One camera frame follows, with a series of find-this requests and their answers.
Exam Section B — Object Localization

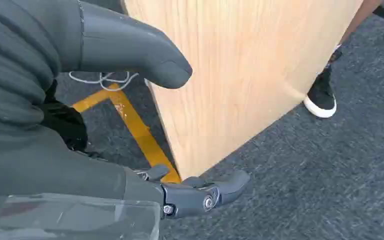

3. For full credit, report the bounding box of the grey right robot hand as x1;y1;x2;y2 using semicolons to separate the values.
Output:
0;0;251;220

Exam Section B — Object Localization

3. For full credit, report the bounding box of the yellow floor tape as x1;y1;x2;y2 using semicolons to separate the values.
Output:
71;82;182;184

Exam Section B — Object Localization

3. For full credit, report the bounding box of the ribbed grey right arm sleeve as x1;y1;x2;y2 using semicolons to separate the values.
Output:
0;0;84;134

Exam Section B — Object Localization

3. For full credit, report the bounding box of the pale wooden desk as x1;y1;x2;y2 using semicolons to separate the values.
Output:
122;0;365;182

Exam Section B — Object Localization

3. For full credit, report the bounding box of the clear plastic piece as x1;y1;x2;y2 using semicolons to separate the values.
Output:
0;185;162;240

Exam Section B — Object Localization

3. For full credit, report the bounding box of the person's black white-soled shoe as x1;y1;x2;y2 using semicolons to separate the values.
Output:
302;65;338;119

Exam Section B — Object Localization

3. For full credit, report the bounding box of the white cable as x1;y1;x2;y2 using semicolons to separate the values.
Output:
68;71;140;92

